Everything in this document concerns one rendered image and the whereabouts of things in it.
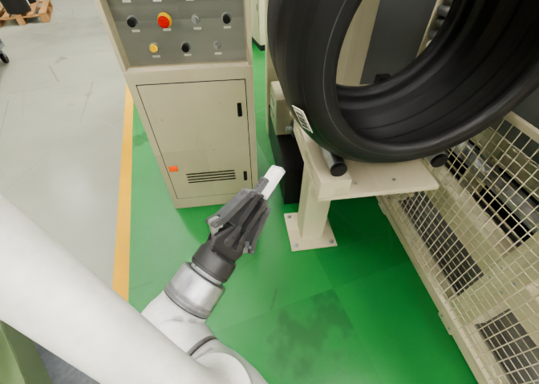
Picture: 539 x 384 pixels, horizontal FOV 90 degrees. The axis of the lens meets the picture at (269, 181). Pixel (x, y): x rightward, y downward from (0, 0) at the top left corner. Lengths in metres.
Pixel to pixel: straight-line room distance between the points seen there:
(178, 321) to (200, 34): 1.08
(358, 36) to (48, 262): 0.91
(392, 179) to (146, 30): 1.08
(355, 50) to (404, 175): 0.42
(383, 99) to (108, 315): 0.89
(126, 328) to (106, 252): 1.57
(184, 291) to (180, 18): 1.05
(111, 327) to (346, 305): 1.32
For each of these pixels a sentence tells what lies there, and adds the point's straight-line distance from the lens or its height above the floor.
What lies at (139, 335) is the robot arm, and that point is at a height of 1.11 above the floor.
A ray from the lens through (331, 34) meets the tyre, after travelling 0.51.
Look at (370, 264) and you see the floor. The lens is 1.65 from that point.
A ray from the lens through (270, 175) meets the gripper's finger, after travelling 0.53.
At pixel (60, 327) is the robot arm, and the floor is 1.15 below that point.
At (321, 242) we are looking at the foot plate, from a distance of 1.64.
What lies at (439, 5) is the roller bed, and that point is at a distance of 1.22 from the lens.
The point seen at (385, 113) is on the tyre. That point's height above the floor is 0.92.
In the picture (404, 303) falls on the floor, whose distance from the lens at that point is 1.62.
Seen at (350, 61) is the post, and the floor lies 1.03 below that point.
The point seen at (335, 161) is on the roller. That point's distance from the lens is 0.72.
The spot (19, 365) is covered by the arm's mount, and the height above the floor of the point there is 0.75.
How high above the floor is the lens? 1.37
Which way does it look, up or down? 45 degrees down
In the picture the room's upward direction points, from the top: straight up
